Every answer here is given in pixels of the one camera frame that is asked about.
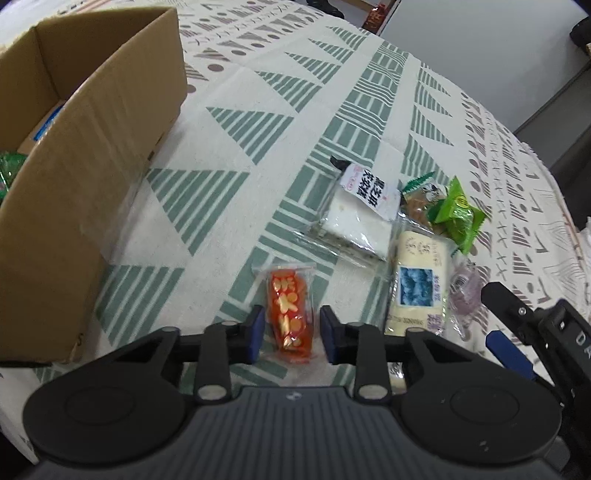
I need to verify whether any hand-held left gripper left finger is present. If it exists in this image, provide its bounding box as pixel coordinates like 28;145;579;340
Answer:
111;305;267;400

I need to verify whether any light green snack packet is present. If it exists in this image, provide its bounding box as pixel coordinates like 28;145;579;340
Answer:
427;177;486;256

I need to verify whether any brown cardboard box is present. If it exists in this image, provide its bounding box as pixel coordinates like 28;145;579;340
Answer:
0;6;188;366

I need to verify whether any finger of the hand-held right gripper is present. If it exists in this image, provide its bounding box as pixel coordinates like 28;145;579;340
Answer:
485;329;539;382
480;281;541;330

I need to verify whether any brown snack packet green edge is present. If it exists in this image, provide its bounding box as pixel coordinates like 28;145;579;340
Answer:
399;171;447;228

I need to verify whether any dark green snack packet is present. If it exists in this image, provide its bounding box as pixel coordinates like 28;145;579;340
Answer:
0;151;27;200

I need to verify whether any purple snack packet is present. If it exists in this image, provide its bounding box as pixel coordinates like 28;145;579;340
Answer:
445;260;491;343

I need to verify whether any blue snack packet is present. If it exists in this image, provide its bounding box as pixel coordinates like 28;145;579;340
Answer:
27;103;66;145

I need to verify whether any white sandwich cake packet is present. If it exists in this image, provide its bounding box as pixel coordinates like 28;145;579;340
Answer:
294;156;403;269

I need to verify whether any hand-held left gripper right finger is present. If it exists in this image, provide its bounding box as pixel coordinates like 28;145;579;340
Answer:
320;304;481;400

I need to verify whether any patterned white green blanket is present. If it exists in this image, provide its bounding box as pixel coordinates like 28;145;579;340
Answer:
0;0;586;462

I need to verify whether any orange-red snack packet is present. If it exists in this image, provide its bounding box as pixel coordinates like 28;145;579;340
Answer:
253;262;320;366

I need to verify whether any long white snack packet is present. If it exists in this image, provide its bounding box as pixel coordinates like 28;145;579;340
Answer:
382;220;459;391

